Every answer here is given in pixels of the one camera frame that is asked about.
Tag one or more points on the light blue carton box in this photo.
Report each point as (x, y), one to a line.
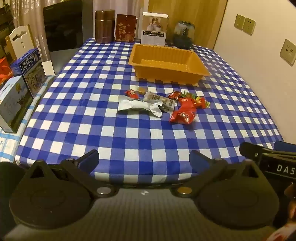
(12, 104)

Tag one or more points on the brown metal canister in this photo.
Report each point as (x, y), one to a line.
(105, 26)

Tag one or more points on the colourful candy wrapper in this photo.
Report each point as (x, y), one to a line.
(187, 95)

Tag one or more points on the wooden panel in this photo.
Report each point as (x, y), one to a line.
(189, 14)

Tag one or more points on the black cabinet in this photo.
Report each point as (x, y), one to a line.
(62, 25)

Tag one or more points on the glass jar with dark contents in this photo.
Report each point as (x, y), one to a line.
(183, 34)

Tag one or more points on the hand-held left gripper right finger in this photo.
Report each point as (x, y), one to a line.
(196, 157)

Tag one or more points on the orange plastic tray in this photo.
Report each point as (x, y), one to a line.
(161, 64)

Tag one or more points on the person's right hand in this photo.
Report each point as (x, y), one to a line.
(291, 192)

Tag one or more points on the white carton box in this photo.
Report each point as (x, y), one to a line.
(154, 30)

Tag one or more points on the large red snack packet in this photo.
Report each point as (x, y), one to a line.
(183, 113)

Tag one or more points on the light blue printed pack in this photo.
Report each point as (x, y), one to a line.
(9, 146)

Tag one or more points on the blue white checkered tablecloth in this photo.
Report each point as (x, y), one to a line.
(138, 136)

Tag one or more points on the small red candy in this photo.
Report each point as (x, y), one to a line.
(131, 93)

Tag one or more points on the dark storage rack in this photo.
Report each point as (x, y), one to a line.
(7, 23)

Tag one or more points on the white snack packet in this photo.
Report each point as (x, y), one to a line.
(136, 105)

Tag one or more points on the red bag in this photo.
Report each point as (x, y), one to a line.
(4, 71)

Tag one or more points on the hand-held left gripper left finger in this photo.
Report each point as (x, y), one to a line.
(89, 158)

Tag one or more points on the grey printed snack packet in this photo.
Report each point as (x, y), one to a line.
(159, 98)

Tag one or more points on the blue milk carton box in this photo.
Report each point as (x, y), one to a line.
(29, 69)

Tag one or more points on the beige wall socket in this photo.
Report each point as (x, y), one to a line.
(239, 21)
(288, 52)
(249, 26)

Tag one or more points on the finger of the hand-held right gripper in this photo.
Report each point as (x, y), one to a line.
(249, 150)
(278, 145)

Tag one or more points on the white wooden chair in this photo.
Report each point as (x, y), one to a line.
(20, 44)

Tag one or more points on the red twisted candy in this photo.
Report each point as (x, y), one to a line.
(201, 103)

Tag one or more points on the small red snack packet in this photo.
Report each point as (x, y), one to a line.
(174, 95)

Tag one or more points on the sheer curtain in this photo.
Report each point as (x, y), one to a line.
(30, 14)

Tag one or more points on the dark red tin box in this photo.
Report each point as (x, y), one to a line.
(125, 28)

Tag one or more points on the brown caramel candy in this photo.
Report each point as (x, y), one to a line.
(141, 90)

